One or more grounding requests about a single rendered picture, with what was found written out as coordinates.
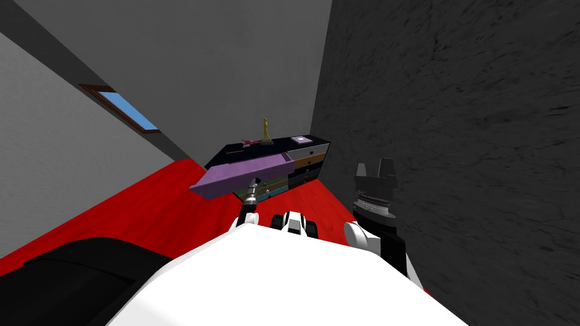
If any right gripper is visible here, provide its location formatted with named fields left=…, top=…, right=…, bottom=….
left=353, top=158, right=399, bottom=205

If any black dresser with coloured drawers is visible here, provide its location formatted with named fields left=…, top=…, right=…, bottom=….
left=203, top=118, right=332, bottom=203

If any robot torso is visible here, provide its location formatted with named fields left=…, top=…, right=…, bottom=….
left=106, top=210, right=470, bottom=326

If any purple drawer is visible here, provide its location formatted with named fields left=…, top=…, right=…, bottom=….
left=189, top=152, right=295, bottom=201

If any brown framed window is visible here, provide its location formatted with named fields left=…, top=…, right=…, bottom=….
left=79, top=83, right=161, bottom=135

